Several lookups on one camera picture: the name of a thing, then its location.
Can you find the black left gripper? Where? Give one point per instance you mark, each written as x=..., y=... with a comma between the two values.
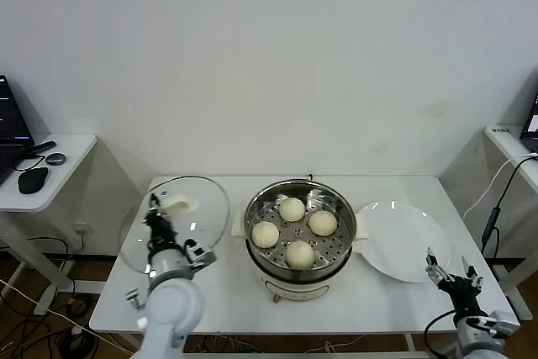
x=159, y=237

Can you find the white work table frame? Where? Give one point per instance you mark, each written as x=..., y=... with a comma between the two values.
x=294, y=355

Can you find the cream electric cooker base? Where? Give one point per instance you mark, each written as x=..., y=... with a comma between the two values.
x=294, y=287

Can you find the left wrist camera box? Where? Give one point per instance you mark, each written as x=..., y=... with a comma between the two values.
x=199, y=256

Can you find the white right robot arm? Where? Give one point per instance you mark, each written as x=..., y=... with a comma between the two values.
x=479, y=342

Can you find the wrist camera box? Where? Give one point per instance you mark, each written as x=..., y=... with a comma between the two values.
x=502, y=321
x=199, y=256

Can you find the black stick device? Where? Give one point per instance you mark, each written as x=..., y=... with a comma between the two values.
x=44, y=146

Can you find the white steamed baozi bun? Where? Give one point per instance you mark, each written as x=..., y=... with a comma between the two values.
x=265, y=234
x=299, y=254
x=291, y=209
x=323, y=223

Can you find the white wall socket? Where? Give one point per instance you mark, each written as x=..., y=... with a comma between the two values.
x=82, y=230

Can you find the black computer mouse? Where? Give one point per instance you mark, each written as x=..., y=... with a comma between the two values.
x=33, y=180

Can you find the perforated steel steamer basket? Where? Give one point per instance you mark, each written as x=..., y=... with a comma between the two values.
x=300, y=233

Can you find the printed label sticker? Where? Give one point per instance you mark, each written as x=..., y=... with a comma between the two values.
x=500, y=130

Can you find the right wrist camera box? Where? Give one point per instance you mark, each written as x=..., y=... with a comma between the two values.
x=502, y=321

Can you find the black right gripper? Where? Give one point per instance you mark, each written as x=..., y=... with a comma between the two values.
x=462, y=291

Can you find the round black puck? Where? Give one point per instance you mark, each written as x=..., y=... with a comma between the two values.
x=56, y=159

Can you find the open black laptop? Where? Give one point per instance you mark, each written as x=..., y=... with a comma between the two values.
x=530, y=125
x=10, y=119

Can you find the white round plate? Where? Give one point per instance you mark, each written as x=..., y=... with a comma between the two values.
x=399, y=241

